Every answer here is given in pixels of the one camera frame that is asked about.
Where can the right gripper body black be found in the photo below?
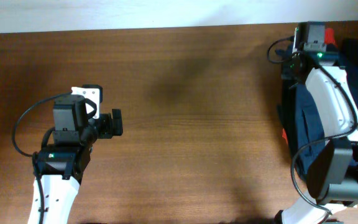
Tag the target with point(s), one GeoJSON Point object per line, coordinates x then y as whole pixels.
{"type": "Point", "coordinates": [285, 66]}

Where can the black t-shirt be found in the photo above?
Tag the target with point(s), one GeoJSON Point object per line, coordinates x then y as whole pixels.
{"type": "Point", "coordinates": [286, 112]}

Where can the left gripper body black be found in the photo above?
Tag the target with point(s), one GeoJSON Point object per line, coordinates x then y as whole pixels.
{"type": "Point", "coordinates": [116, 122]}

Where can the red garment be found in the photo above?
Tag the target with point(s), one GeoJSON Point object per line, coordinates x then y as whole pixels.
{"type": "Point", "coordinates": [329, 37]}

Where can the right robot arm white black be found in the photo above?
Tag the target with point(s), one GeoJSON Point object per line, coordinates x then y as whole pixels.
{"type": "Point", "coordinates": [332, 178]}

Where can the navy blue shorts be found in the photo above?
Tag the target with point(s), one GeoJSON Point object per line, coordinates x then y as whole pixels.
{"type": "Point", "coordinates": [309, 128]}

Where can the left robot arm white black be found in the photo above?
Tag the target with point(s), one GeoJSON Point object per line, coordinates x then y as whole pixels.
{"type": "Point", "coordinates": [60, 165]}

